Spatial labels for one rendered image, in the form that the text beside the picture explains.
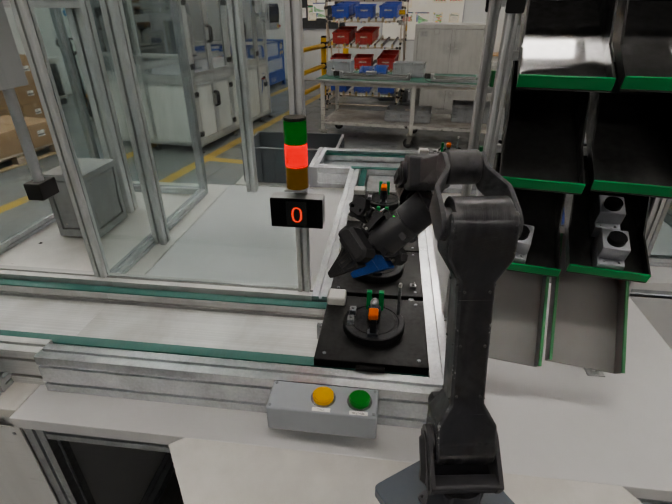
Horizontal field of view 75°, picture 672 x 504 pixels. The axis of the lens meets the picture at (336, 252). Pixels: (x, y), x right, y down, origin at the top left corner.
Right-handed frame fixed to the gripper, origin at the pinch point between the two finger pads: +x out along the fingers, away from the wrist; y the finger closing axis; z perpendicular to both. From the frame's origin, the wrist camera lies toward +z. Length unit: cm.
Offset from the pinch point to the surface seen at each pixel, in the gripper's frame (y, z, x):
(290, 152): -5.8, 30.6, 0.9
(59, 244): -19, 84, 101
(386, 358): -17.2, -14.8, 12.4
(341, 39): -551, 502, 24
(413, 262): -52, 7, 5
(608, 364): -34, -38, -20
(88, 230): 2, 53, 57
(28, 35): 24, 77, 25
